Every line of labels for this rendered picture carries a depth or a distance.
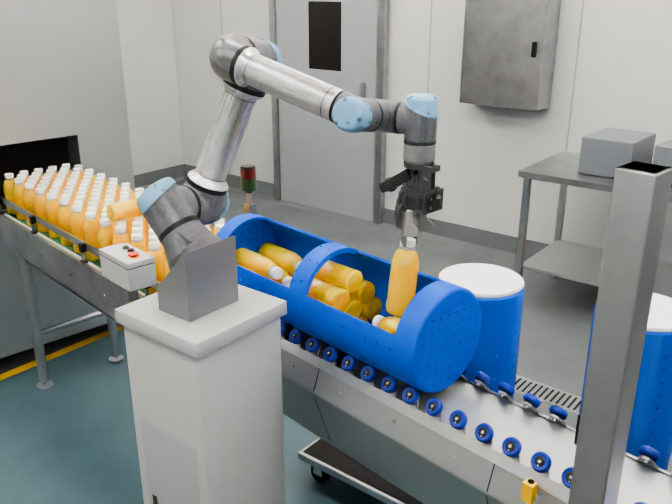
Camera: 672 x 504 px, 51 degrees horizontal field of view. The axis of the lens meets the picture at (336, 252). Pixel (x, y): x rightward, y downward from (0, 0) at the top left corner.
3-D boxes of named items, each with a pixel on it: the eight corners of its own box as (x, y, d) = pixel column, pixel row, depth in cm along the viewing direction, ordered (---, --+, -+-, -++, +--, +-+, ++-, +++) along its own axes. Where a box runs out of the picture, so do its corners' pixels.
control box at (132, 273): (130, 292, 233) (127, 263, 229) (101, 275, 246) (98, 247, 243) (157, 284, 239) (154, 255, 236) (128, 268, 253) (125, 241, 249)
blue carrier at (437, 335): (408, 409, 176) (418, 301, 167) (207, 302, 235) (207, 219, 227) (476, 375, 195) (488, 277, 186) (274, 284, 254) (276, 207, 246)
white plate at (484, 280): (514, 263, 248) (513, 266, 248) (434, 262, 248) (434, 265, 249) (533, 295, 222) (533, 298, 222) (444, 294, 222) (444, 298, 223)
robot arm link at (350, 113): (195, 21, 167) (370, 94, 149) (224, 27, 177) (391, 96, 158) (183, 69, 171) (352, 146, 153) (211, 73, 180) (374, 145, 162)
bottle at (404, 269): (410, 309, 185) (419, 240, 180) (414, 319, 178) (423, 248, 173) (383, 307, 184) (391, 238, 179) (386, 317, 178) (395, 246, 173)
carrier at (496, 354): (494, 473, 279) (422, 472, 280) (514, 265, 249) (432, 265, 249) (510, 524, 253) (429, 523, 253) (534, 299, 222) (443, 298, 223)
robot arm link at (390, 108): (348, 95, 163) (391, 99, 158) (369, 97, 173) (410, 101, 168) (344, 130, 165) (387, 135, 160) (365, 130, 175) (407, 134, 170)
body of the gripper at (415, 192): (422, 218, 166) (425, 168, 161) (394, 210, 171) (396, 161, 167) (443, 211, 170) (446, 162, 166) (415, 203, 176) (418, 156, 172)
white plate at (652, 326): (670, 338, 195) (669, 342, 195) (712, 309, 212) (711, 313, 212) (578, 306, 214) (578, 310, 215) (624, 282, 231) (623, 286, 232)
